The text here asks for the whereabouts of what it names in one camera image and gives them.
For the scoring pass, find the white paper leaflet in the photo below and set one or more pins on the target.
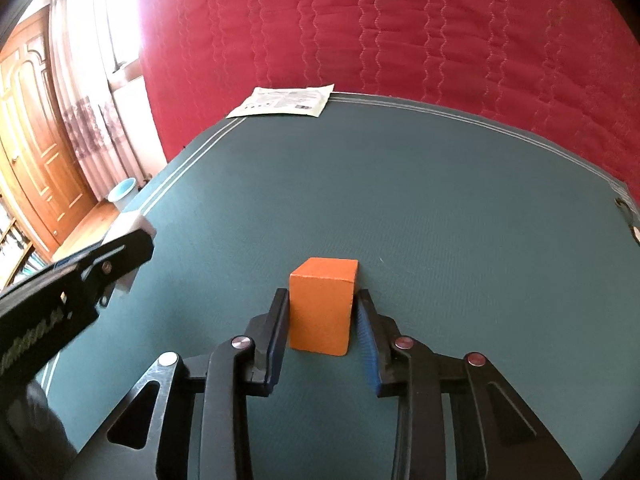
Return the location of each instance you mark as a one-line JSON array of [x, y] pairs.
[[285, 100]]

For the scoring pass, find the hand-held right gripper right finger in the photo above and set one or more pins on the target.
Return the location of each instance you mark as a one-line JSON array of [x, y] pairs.
[[367, 355]]

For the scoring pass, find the red quilted bedspread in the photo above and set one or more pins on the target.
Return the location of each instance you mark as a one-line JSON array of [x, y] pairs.
[[400, 35]]

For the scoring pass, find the wooden door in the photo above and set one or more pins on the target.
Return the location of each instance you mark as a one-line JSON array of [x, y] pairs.
[[35, 135]]

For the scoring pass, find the light blue wastebasket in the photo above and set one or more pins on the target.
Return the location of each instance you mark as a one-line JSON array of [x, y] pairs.
[[122, 191]]

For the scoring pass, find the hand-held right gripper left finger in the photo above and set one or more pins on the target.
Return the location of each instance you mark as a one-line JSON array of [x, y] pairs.
[[277, 350]]

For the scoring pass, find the white charger plug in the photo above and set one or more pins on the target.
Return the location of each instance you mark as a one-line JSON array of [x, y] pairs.
[[135, 222]]

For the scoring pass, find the patterned sheer curtain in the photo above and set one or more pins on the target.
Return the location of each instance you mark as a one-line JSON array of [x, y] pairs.
[[95, 125]]

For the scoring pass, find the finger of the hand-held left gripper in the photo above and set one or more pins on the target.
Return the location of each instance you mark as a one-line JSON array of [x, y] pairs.
[[70, 260], [120, 257]]

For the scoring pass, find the orange rectangular wooden block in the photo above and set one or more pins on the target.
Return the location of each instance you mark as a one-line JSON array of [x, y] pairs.
[[320, 310]]

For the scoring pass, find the bright window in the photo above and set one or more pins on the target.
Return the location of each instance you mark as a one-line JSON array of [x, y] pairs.
[[122, 35]]

